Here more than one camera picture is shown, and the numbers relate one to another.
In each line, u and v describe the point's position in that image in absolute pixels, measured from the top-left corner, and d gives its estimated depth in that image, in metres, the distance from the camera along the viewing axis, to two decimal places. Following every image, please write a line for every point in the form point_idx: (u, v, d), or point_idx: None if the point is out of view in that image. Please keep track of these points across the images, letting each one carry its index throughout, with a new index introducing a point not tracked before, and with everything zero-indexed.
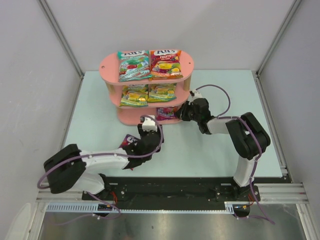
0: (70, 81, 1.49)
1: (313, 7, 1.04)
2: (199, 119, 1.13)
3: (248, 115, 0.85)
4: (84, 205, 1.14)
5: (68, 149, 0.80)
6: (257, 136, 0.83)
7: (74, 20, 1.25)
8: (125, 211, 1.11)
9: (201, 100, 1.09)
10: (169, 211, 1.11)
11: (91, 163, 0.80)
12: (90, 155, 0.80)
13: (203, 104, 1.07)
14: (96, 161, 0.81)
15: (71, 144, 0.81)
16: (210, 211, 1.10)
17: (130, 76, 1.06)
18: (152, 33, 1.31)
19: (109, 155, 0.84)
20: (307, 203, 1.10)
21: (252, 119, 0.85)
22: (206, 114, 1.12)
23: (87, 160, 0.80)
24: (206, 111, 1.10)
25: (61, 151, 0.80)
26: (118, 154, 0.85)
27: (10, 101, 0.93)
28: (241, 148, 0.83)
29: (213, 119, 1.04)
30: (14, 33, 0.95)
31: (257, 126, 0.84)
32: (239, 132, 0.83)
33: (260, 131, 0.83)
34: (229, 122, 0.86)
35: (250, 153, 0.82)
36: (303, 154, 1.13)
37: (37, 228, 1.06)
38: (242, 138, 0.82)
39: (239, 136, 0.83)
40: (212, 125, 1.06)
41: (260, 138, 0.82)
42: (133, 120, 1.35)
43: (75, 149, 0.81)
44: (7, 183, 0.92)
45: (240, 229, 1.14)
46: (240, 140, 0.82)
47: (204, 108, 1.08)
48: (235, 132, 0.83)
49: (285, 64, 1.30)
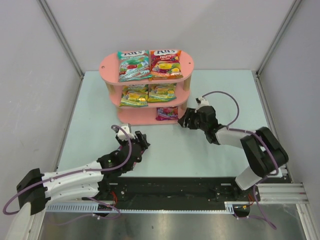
0: (70, 81, 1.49)
1: (314, 7, 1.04)
2: (206, 128, 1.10)
3: (265, 130, 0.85)
4: (83, 205, 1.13)
5: (30, 175, 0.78)
6: (274, 153, 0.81)
7: (74, 20, 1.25)
8: (125, 211, 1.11)
9: (208, 107, 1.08)
10: (169, 211, 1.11)
11: (53, 186, 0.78)
12: (52, 178, 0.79)
13: (209, 111, 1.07)
14: (60, 183, 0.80)
15: (34, 169, 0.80)
16: (210, 211, 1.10)
17: (130, 76, 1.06)
18: (153, 33, 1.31)
19: (78, 173, 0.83)
20: (307, 203, 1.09)
21: (268, 134, 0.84)
22: (212, 123, 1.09)
23: (49, 184, 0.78)
24: (213, 119, 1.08)
25: (25, 178, 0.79)
26: (87, 170, 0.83)
27: (10, 101, 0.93)
28: (257, 165, 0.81)
29: (224, 129, 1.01)
30: (14, 33, 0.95)
31: (274, 142, 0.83)
32: (257, 148, 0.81)
33: (277, 148, 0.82)
34: (246, 137, 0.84)
35: (267, 171, 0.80)
36: (303, 154, 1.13)
37: (37, 228, 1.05)
38: (260, 157, 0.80)
39: (256, 152, 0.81)
40: (222, 136, 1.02)
41: (278, 156, 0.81)
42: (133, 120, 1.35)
43: (37, 174, 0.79)
44: (7, 183, 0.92)
45: (240, 229, 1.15)
46: (257, 157, 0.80)
47: (211, 116, 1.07)
48: (252, 150, 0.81)
49: (285, 64, 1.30)
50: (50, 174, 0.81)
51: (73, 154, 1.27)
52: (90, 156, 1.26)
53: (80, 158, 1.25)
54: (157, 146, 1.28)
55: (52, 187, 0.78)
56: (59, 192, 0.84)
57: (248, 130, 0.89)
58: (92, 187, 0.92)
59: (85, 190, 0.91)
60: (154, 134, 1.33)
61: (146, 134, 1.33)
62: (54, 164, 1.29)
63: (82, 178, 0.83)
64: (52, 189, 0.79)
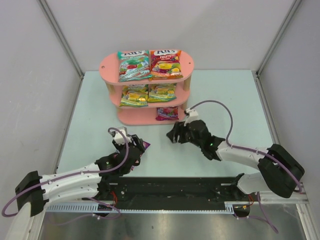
0: (70, 81, 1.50)
1: (314, 6, 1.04)
2: (202, 145, 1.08)
3: (277, 148, 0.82)
4: (83, 205, 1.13)
5: (27, 178, 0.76)
6: (291, 170, 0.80)
7: (74, 20, 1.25)
8: (125, 211, 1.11)
9: (199, 123, 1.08)
10: (169, 211, 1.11)
11: (51, 189, 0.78)
12: (50, 181, 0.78)
13: (202, 127, 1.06)
14: (58, 185, 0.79)
15: (32, 171, 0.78)
16: (210, 211, 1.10)
17: (130, 76, 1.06)
18: (152, 33, 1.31)
19: (77, 175, 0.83)
20: (307, 203, 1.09)
21: (280, 151, 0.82)
22: (207, 139, 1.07)
23: (47, 187, 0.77)
24: (207, 134, 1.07)
25: (24, 179, 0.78)
26: (85, 172, 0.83)
27: (10, 102, 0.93)
28: (280, 188, 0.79)
29: (225, 148, 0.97)
30: (13, 33, 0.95)
31: (288, 158, 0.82)
32: (276, 171, 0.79)
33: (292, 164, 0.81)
34: (262, 163, 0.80)
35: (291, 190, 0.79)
36: (303, 154, 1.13)
37: (37, 228, 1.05)
38: (281, 178, 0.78)
39: (277, 176, 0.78)
40: (224, 154, 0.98)
41: (295, 172, 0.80)
42: (133, 120, 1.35)
43: (35, 176, 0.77)
44: (7, 183, 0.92)
45: (240, 229, 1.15)
46: (279, 181, 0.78)
47: (204, 131, 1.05)
48: (272, 174, 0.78)
49: (285, 64, 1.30)
50: (48, 176, 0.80)
51: (73, 154, 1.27)
52: (90, 156, 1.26)
53: (80, 159, 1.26)
54: (157, 146, 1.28)
55: (50, 189, 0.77)
56: (58, 193, 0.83)
57: (259, 150, 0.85)
58: (91, 187, 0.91)
59: (84, 191, 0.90)
60: (154, 134, 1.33)
61: (146, 134, 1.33)
62: (54, 163, 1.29)
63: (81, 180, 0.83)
64: (50, 192, 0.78)
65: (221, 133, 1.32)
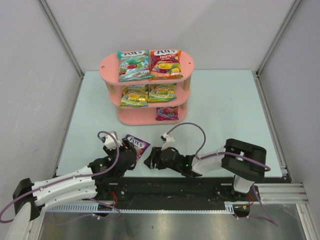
0: (70, 81, 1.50)
1: (314, 6, 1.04)
2: (180, 169, 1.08)
3: (231, 143, 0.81)
4: (83, 205, 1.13)
5: (20, 185, 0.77)
6: (252, 155, 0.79)
7: (74, 20, 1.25)
8: (125, 211, 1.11)
9: (170, 150, 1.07)
10: (169, 211, 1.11)
11: (42, 196, 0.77)
12: (42, 187, 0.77)
13: (172, 153, 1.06)
14: (50, 192, 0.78)
15: (25, 179, 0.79)
16: (210, 211, 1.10)
17: (130, 76, 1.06)
18: (152, 33, 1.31)
19: (68, 179, 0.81)
20: (307, 203, 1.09)
21: (235, 143, 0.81)
22: (182, 161, 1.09)
23: (38, 193, 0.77)
24: (180, 156, 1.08)
25: (17, 188, 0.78)
26: (77, 177, 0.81)
27: (10, 101, 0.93)
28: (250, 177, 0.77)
29: (197, 163, 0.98)
30: (14, 33, 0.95)
31: (246, 146, 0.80)
32: (240, 163, 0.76)
33: (252, 149, 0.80)
34: (225, 162, 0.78)
35: (262, 175, 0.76)
36: (303, 154, 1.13)
37: (37, 228, 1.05)
38: (246, 168, 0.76)
39: (242, 167, 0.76)
40: (199, 168, 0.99)
41: (257, 156, 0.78)
42: (133, 120, 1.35)
43: (28, 184, 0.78)
44: (7, 183, 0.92)
45: (240, 229, 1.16)
46: (246, 171, 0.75)
47: (176, 155, 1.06)
48: (237, 168, 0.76)
49: (285, 64, 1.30)
50: (40, 183, 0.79)
51: (73, 154, 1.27)
52: (90, 156, 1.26)
53: (80, 159, 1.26)
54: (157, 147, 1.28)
55: (42, 196, 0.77)
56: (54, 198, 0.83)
57: (219, 151, 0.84)
58: (89, 189, 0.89)
59: (82, 192, 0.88)
60: (154, 134, 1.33)
61: (146, 134, 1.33)
62: (54, 164, 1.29)
63: (73, 185, 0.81)
64: (43, 198, 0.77)
65: (220, 133, 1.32)
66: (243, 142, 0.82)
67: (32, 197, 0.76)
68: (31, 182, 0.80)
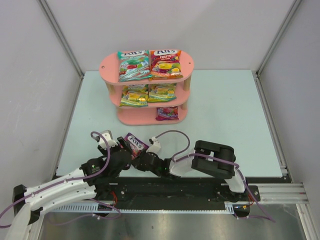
0: (70, 81, 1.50)
1: (314, 6, 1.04)
2: (158, 173, 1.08)
3: (199, 144, 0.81)
4: (83, 205, 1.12)
5: (14, 192, 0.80)
6: (220, 154, 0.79)
7: (74, 20, 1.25)
8: (125, 211, 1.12)
9: (148, 154, 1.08)
10: (169, 211, 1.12)
11: (35, 201, 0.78)
12: (34, 193, 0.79)
13: (150, 158, 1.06)
14: (42, 197, 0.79)
15: (18, 185, 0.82)
16: (210, 211, 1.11)
17: (130, 76, 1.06)
18: (152, 33, 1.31)
19: (60, 183, 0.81)
20: (307, 203, 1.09)
21: (203, 144, 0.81)
22: (161, 165, 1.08)
23: (30, 199, 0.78)
24: (159, 160, 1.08)
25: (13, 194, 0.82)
26: (68, 180, 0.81)
27: (10, 101, 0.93)
28: (220, 175, 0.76)
29: (173, 166, 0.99)
30: (13, 33, 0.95)
31: (214, 145, 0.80)
32: (208, 163, 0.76)
33: (220, 148, 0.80)
34: (194, 164, 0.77)
35: (231, 172, 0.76)
36: (303, 154, 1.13)
37: (37, 228, 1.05)
38: (215, 167, 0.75)
39: (210, 167, 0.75)
40: (176, 171, 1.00)
41: (225, 155, 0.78)
42: (133, 120, 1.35)
43: (21, 190, 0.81)
44: (7, 184, 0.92)
45: (240, 229, 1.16)
46: (215, 170, 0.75)
47: (154, 159, 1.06)
48: (205, 168, 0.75)
49: (285, 64, 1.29)
50: (32, 188, 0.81)
51: (73, 154, 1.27)
52: (90, 156, 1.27)
53: (80, 159, 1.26)
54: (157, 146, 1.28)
55: (34, 201, 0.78)
56: (51, 201, 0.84)
57: (191, 153, 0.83)
58: (87, 190, 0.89)
59: (80, 194, 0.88)
60: (154, 134, 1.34)
61: (146, 134, 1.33)
62: (54, 164, 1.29)
63: (65, 189, 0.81)
64: (36, 204, 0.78)
65: (220, 133, 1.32)
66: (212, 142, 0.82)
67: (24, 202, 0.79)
68: (25, 188, 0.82)
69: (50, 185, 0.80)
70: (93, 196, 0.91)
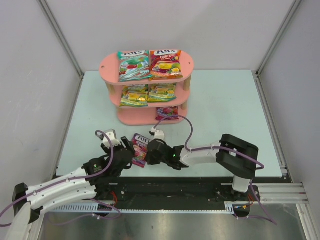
0: (70, 81, 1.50)
1: (314, 6, 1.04)
2: (165, 160, 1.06)
3: (227, 138, 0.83)
4: (83, 205, 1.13)
5: (15, 190, 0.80)
6: (246, 152, 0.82)
7: (74, 20, 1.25)
8: (125, 211, 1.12)
9: (154, 141, 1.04)
10: (169, 211, 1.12)
11: (37, 200, 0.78)
12: (35, 192, 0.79)
13: (157, 145, 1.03)
14: (44, 195, 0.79)
15: (19, 184, 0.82)
16: (210, 211, 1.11)
17: (130, 76, 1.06)
18: (152, 33, 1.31)
19: (62, 182, 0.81)
20: (307, 203, 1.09)
21: (231, 139, 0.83)
22: (169, 152, 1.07)
23: (32, 198, 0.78)
24: (166, 148, 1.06)
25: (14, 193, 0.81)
26: (71, 179, 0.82)
27: (10, 101, 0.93)
28: (243, 173, 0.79)
29: (186, 154, 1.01)
30: (13, 33, 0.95)
31: (240, 143, 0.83)
32: (234, 158, 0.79)
33: (246, 146, 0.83)
34: (220, 158, 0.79)
35: (253, 172, 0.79)
36: (304, 154, 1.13)
37: (37, 228, 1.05)
38: (240, 164, 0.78)
39: (236, 163, 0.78)
40: (188, 160, 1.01)
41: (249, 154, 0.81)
42: (133, 120, 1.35)
43: (22, 188, 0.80)
44: (7, 184, 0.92)
45: (240, 229, 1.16)
46: (240, 167, 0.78)
47: (161, 146, 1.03)
48: (232, 164, 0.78)
49: (285, 63, 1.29)
50: (33, 187, 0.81)
51: (73, 154, 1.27)
52: (91, 156, 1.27)
53: (80, 159, 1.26)
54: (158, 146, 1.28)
55: (36, 200, 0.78)
56: (51, 200, 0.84)
57: (214, 146, 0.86)
58: (88, 189, 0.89)
59: (81, 193, 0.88)
60: None
61: (146, 134, 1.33)
62: (54, 164, 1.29)
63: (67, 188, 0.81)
64: (37, 203, 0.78)
65: (220, 133, 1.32)
66: (239, 139, 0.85)
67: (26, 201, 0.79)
68: (26, 187, 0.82)
69: (52, 184, 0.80)
70: (93, 196, 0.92)
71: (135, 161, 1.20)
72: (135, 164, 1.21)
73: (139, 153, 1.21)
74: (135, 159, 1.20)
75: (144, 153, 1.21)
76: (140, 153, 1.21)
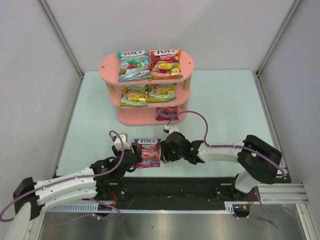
0: (70, 81, 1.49)
1: (314, 6, 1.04)
2: (182, 153, 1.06)
3: (251, 139, 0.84)
4: (83, 205, 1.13)
5: (23, 184, 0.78)
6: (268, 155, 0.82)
7: (74, 20, 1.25)
8: (125, 211, 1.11)
9: (172, 134, 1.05)
10: (169, 211, 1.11)
11: (45, 194, 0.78)
12: (45, 187, 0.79)
13: (175, 137, 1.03)
14: (52, 191, 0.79)
15: (27, 178, 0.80)
16: (210, 211, 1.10)
17: (130, 76, 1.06)
18: (152, 33, 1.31)
19: (71, 180, 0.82)
20: (307, 203, 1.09)
21: (255, 140, 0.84)
22: (186, 146, 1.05)
23: (41, 193, 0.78)
24: (184, 141, 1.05)
25: (19, 186, 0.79)
26: (80, 177, 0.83)
27: (10, 101, 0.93)
28: (263, 176, 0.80)
29: (206, 149, 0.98)
30: (13, 33, 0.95)
31: (264, 146, 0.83)
32: (256, 160, 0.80)
33: (270, 150, 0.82)
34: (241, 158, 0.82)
35: (273, 176, 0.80)
36: (304, 154, 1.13)
37: (37, 228, 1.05)
38: (260, 167, 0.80)
39: (255, 166, 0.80)
40: (205, 155, 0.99)
41: (272, 157, 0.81)
42: (133, 119, 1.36)
43: (30, 183, 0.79)
44: (7, 184, 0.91)
45: (240, 229, 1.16)
46: (259, 168, 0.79)
47: (179, 138, 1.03)
48: (252, 166, 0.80)
49: (285, 63, 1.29)
50: (42, 182, 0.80)
51: (73, 153, 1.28)
52: (90, 156, 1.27)
53: (80, 159, 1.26)
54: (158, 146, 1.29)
55: (45, 195, 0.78)
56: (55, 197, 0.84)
57: (236, 145, 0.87)
58: (89, 189, 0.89)
59: (82, 192, 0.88)
60: (154, 134, 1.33)
61: (146, 134, 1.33)
62: (54, 164, 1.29)
63: (75, 185, 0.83)
64: (45, 198, 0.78)
65: (220, 133, 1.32)
66: (263, 141, 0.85)
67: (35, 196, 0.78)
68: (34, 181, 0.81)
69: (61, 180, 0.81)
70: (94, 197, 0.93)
71: (149, 164, 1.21)
72: (149, 167, 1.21)
73: (149, 155, 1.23)
74: (148, 161, 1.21)
75: (154, 153, 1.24)
76: (151, 154, 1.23)
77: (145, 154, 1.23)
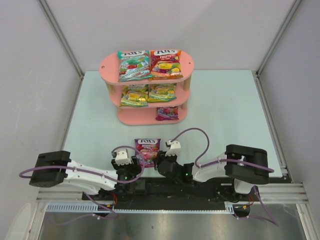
0: (70, 81, 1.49)
1: (314, 6, 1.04)
2: (179, 180, 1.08)
3: (231, 148, 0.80)
4: (83, 205, 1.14)
5: (60, 155, 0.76)
6: (254, 159, 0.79)
7: (74, 20, 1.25)
8: (126, 211, 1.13)
9: (165, 162, 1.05)
10: (169, 211, 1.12)
11: (72, 177, 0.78)
12: (75, 169, 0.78)
13: (168, 168, 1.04)
14: (79, 177, 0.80)
15: (66, 151, 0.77)
16: (211, 211, 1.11)
17: (130, 76, 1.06)
18: (152, 33, 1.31)
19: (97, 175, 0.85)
20: (307, 203, 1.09)
21: (236, 148, 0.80)
22: (181, 171, 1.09)
23: (69, 172, 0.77)
24: (177, 167, 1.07)
25: (55, 153, 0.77)
26: (106, 177, 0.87)
27: (10, 101, 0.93)
28: (256, 180, 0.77)
29: (198, 172, 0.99)
30: (13, 33, 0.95)
31: (247, 150, 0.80)
32: (243, 168, 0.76)
33: (253, 152, 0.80)
34: (228, 170, 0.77)
35: (266, 177, 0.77)
36: (304, 154, 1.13)
37: (37, 228, 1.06)
38: (251, 173, 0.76)
39: (246, 173, 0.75)
40: (200, 177, 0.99)
41: (258, 160, 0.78)
42: (133, 118, 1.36)
43: (66, 157, 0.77)
44: (7, 184, 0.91)
45: (240, 229, 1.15)
46: (250, 175, 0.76)
47: (173, 167, 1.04)
48: (242, 175, 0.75)
49: (285, 63, 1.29)
50: (75, 163, 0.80)
51: (73, 153, 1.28)
52: (91, 156, 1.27)
53: (80, 159, 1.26)
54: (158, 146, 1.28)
55: (72, 176, 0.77)
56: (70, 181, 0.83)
57: (221, 159, 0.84)
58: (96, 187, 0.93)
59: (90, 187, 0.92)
60: (154, 134, 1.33)
61: (146, 134, 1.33)
62: None
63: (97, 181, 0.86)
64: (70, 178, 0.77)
65: (220, 133, 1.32)
66: (243, 146, 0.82)
67: (64, 172, 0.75)
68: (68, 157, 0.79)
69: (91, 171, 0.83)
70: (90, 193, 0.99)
71: (149, 164, 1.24)
72: (149, 166, 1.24)
73: (149, 155, 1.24)
74: (148, 162, 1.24)
75: (154, 153, 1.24)
76: (150, 155, 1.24)
77: (145, 154, 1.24)
